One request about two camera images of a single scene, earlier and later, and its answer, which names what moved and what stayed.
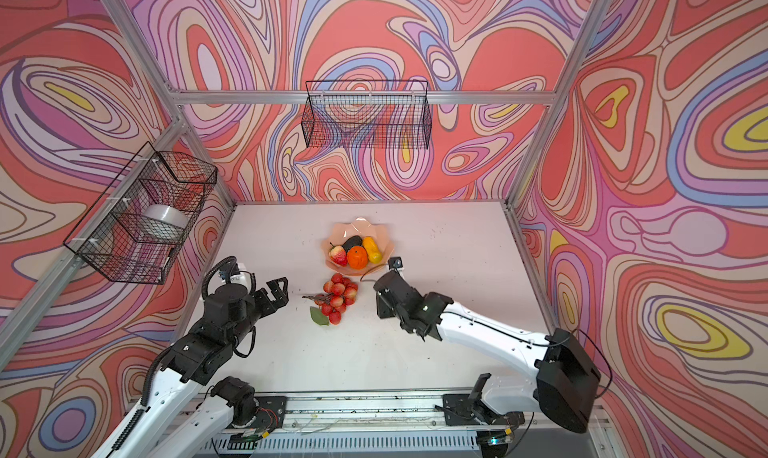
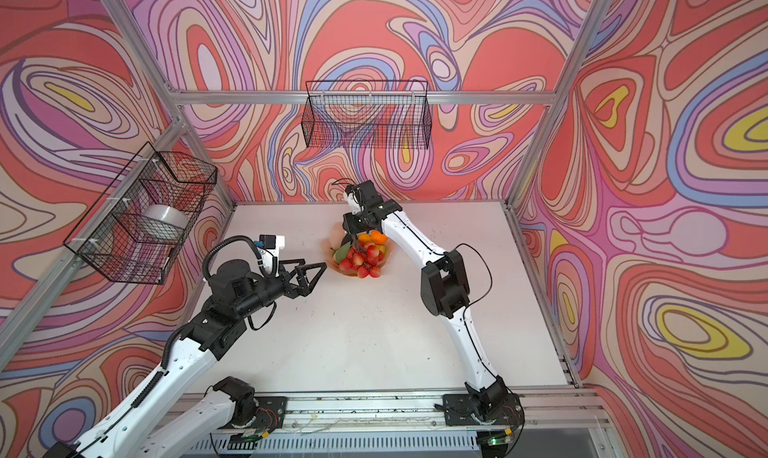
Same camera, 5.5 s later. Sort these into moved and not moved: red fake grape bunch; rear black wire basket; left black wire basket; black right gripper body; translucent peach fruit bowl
Moved: black right gripper body; red fake grape bunch
Not moved: translucent peach fruit bowl; rear black wire basket; left black wire basket
